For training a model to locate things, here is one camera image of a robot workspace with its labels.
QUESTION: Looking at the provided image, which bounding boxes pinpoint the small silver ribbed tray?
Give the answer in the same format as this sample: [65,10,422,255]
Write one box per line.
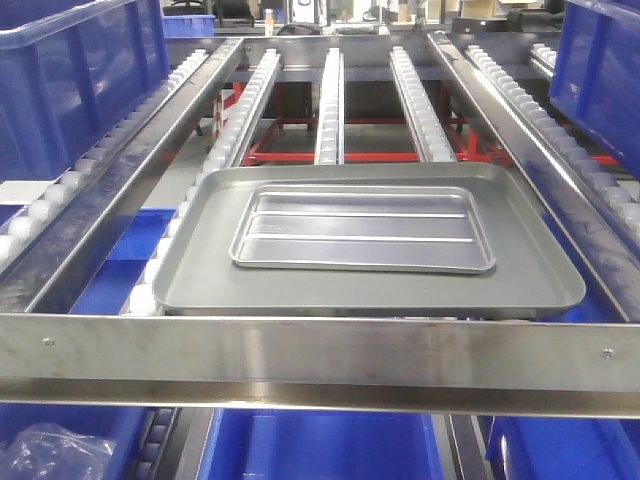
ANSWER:
[230,183,496,275]

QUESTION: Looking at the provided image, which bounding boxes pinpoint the white roller track centre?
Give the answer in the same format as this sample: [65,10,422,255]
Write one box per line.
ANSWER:
[314,48,345,165]

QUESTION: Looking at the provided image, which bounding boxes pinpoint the blue bin behind rack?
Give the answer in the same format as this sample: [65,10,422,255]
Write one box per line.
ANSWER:
[162,14,215,38]

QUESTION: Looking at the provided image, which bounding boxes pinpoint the white roller track far left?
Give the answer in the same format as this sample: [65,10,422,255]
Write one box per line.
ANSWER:
[1,49,209,269]

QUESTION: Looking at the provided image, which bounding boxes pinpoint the white roller track right-centre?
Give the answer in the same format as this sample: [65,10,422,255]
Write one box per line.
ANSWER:
[390,46,456,163]

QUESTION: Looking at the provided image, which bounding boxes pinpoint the blue bin lower centre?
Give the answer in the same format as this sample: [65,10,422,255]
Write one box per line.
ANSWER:
[197,409,444,479]

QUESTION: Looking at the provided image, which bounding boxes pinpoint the blue bin lower right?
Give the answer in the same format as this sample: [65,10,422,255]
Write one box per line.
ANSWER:
[486,417,639,479]

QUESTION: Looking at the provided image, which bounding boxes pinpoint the steel flow rack frame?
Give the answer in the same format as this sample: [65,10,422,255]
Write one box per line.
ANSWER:
[1,32,639,418]

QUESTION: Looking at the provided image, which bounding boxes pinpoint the blue bin upper right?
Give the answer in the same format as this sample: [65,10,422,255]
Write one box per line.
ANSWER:
[550,1,639,177]

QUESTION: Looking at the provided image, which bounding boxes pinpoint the red metal frame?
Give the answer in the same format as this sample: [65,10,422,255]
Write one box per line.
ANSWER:
[215,82,621,168]

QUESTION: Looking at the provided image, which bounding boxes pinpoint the white roller track right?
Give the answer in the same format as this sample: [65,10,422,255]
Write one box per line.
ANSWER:
[466,44,639,242]

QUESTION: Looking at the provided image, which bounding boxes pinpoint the blue bin lower left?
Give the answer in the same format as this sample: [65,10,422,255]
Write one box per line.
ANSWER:
[1,403,152,479]

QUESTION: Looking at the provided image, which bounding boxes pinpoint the large grey metal tray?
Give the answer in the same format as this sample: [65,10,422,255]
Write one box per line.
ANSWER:
[152,162,586,319]

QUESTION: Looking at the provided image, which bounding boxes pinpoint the blue bin upper left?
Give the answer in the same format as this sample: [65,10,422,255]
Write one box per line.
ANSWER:
[1,1,169,180]

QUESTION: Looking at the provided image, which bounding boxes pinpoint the clear plastic bag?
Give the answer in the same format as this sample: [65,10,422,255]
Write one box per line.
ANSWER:
[1,423,117,479]

